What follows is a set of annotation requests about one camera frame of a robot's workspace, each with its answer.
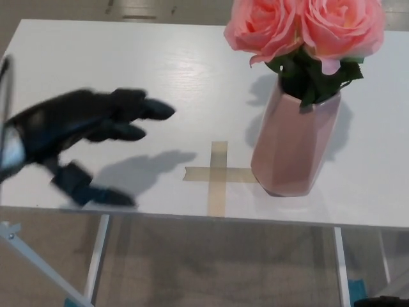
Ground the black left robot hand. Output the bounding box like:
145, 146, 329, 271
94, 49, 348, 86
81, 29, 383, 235
4, 88, 176, 207

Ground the pink artificial rose bouquet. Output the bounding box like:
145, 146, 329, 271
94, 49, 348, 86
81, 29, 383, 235
223, 0, 386, 111

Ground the pink faceted ceramic vase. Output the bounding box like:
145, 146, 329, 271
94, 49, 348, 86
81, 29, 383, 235
250, 76, 342, 198

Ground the white metal table leg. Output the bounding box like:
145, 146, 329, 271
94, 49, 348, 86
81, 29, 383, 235
334, 226, 349, 307
84, 214, 111, 303
380, 230, 392, 285

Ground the long beige tape strip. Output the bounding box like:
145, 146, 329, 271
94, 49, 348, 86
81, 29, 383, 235
206, 141, 229, 217

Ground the teal floor tape patch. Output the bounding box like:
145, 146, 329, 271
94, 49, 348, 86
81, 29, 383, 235
348, 278, 367, 307

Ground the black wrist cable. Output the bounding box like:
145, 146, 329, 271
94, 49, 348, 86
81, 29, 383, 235
0, 54, 15, 125

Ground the light blue metal frame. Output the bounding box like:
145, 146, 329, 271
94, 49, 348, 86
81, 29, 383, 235
0, 222, 89, 307

